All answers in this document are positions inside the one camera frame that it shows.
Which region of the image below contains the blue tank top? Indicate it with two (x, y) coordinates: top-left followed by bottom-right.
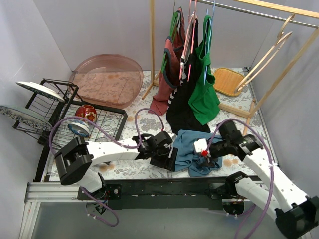
(173, 129), (223, 177)

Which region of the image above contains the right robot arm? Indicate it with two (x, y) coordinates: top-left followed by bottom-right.
(194, 119), (319, 239)

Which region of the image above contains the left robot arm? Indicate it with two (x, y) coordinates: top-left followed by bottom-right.
(54, 131), (178, 199)

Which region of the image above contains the black tank top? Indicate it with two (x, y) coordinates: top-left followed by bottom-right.
(165, 18), (211, 134)

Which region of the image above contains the green tank top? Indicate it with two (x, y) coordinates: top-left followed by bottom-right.
(188, 16), (220, 125)

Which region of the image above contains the red tank top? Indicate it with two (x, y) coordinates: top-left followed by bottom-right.
(150, 7), (185, 116)

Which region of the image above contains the empty wooden hanger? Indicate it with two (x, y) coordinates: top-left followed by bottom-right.
(234, 14), (295, 93)

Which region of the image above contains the blue hanger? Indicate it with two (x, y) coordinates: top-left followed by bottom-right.
(203, 0), (216, 85)

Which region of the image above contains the pink hanger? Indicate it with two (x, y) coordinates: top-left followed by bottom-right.
(179, 0), (197, 80)

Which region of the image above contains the green hanger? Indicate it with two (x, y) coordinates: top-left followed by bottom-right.
(160, 8), (182, 73)

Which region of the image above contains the wooden clothes rack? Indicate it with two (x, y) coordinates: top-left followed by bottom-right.
(141, 0), (319, 136)

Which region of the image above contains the floral tablecloth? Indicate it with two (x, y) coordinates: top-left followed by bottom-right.
(48, 67), (279, 181)

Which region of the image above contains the woven bamboo tray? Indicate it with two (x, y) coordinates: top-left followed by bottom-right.
(213, 68), (244, 97)

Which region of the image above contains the red floral bowl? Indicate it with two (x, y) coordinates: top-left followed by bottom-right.
(75, 104), (97, 123)

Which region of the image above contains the blue white bowl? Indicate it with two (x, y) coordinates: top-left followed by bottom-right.
(68, 120), (90, 137)

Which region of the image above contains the pink plastic basin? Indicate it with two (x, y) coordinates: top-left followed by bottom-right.
(69, 54), (144, 109)

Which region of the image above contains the blue patterned plate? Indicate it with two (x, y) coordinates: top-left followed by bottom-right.
(0, 105), (53, 131)

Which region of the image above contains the white plate upper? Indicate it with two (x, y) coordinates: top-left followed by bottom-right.
(16, 81), (64, 102)

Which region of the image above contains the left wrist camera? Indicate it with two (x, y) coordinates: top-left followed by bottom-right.
(169, 132), (176, 141)

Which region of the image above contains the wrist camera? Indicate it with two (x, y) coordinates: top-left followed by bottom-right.
(169, 132), (176, 141)
(194, 138), (208, 157)

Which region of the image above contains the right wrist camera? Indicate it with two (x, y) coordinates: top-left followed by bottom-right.
(194, 138), (208, 157)

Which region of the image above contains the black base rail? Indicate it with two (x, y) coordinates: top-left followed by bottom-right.
(77, 177), (236, 210)

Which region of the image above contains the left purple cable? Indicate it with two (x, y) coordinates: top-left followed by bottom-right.
(48, 108), (165, 227)

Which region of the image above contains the purple cable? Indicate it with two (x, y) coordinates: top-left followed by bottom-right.
(48, 108), (165, 227)
(206, 118), (275, 239)

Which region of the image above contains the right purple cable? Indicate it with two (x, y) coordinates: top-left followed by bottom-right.
(206, 118), (275, 239)

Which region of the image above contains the black wire dish rack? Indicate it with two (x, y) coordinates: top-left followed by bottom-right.
(12, 78), (128, 182)

